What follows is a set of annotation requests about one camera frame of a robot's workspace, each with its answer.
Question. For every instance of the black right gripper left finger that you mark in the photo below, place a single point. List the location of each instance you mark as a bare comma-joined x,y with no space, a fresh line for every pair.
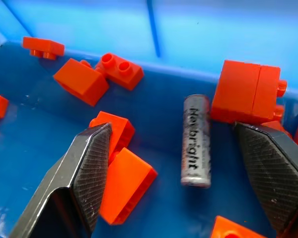
72,178

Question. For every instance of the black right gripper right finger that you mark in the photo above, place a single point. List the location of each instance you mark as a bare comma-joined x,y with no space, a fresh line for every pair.
275,168

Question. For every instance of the blue plastic bin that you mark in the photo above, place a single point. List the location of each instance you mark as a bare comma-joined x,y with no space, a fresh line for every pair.
149,74

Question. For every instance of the silver Hevbright battery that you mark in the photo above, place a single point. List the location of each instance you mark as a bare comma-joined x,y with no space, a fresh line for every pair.
195,141

